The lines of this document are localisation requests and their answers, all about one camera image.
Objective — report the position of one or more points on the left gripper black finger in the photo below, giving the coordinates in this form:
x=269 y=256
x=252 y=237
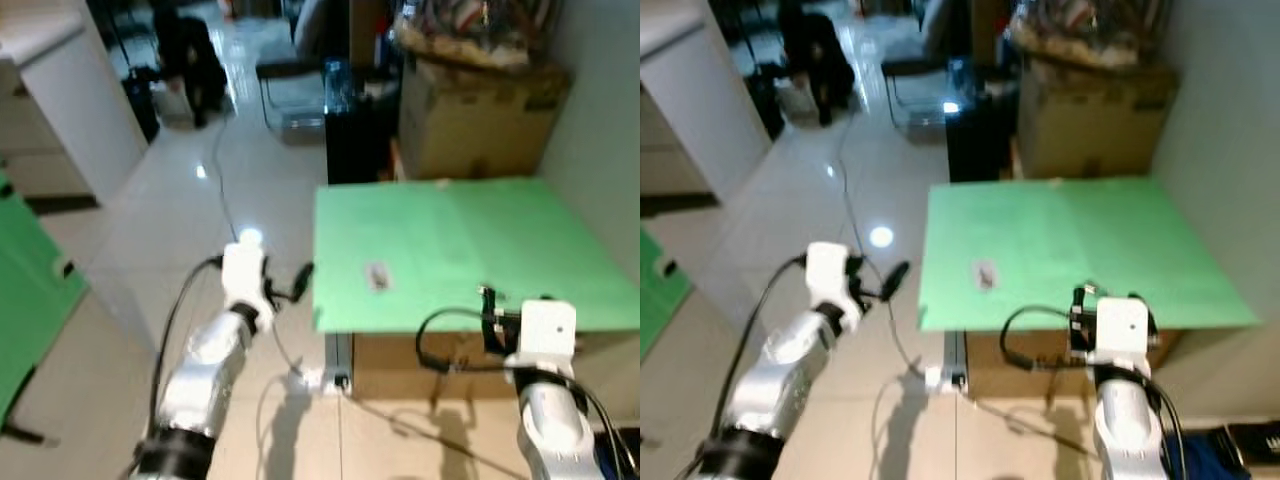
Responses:
x=302 y=280
x=897 y=280

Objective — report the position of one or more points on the black wall hook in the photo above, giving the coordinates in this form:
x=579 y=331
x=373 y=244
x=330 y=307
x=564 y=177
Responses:
x=67 y=269
x=665 y=270

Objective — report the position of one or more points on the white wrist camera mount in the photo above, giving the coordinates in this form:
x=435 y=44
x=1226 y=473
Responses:
x=1120 y=328
x=547 y=328
x=243 y=272
x=825 y=272

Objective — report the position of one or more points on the flat black case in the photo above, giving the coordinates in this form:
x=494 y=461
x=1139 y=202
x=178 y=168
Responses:
x=1250 y=440

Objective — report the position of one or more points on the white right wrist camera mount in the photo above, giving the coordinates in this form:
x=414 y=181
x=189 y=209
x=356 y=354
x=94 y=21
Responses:
x=1120 y=328
x=547 y=328

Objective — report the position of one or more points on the low cardboard box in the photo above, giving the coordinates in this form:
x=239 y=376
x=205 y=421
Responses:
x=450 y=370
x=1040 y=365

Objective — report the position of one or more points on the green wall board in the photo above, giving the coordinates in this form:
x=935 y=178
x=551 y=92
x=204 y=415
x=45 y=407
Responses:
x=655 y=300
x=30 y=290

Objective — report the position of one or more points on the silver keys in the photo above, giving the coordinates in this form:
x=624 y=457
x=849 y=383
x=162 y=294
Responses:
x=379 y=277
x=984 y=275

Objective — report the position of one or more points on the blue cloth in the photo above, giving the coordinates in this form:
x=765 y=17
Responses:
x=615 y=460
x=1195 y=460

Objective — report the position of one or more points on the tall cardboard box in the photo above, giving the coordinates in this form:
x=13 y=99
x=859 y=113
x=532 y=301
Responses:
x=1095 y=120
x=480 y=120

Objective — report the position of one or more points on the black chair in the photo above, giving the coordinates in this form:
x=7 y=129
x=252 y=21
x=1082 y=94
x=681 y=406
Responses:
x=295 y=70
x=915 y=70

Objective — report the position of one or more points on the patterned bag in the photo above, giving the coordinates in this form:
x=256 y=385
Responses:
x=1085 y=30
x=470 y=30

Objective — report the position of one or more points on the white power strip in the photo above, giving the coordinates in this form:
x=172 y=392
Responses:
x=335 y=380
x=945 y=378

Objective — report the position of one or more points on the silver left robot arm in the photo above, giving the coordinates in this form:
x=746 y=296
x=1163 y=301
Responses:
x=205 y=370
x=780 y=370

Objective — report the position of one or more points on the black box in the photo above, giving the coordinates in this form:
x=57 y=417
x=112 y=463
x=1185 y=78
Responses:
x=980 y=130
x=360 y=130

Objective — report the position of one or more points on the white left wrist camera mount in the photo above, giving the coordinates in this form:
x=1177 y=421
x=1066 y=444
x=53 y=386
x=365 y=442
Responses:
x=243 y=272
x=825 y=272

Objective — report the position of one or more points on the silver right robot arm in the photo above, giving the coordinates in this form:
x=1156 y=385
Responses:
x=1125 y=420
x=550 y=420

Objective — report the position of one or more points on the white drawer cabinet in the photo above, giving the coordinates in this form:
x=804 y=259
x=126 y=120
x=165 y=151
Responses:
x=700 y=110
x=70 y=110

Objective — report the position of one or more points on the person in black clothes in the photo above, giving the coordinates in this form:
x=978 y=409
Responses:
x=815 y=55
x=188 y=55

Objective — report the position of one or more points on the green table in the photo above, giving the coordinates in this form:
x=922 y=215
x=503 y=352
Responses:
x=460 y=240
x=1070 y=240

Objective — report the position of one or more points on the black suitcase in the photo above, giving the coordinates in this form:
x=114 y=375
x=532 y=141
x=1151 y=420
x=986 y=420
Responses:
x=142 y=105
x=765 y=102

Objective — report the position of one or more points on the black board stand foot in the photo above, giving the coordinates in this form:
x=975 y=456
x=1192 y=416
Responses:
x=20 y=432

